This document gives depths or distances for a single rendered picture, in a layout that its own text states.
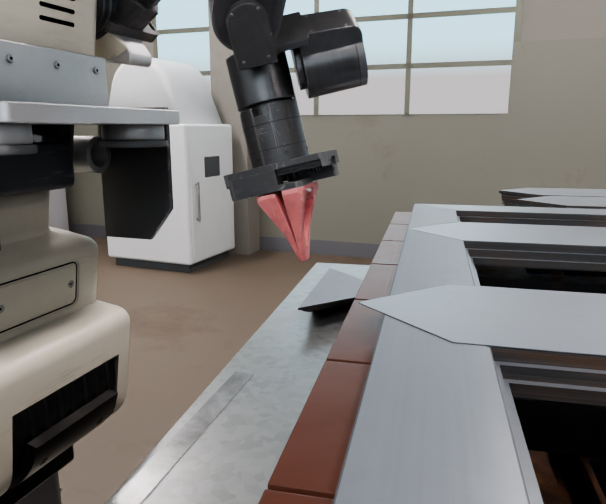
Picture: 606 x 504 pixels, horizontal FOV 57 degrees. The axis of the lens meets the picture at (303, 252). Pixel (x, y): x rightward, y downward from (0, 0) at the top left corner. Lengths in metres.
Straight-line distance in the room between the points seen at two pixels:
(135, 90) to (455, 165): 2.36
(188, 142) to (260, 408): 3.34
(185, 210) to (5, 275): 3.39
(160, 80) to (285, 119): 3.59
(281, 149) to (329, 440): 0.27
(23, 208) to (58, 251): 0.06
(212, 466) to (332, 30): 0.44
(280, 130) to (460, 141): 3.83
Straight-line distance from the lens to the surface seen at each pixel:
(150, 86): 4.15
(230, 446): 0.66
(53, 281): 0.69
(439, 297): 0.59
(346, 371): 0.47
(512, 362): 0.49
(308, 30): 0.53
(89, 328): 0.70
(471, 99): 4.32
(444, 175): 4.35
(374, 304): 0.56
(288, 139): 0.53
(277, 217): 0.53
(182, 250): 4.06
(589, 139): 4.35
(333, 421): 0.40
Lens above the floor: 1.02
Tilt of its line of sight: 12 degrees down
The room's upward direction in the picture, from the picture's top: straight up
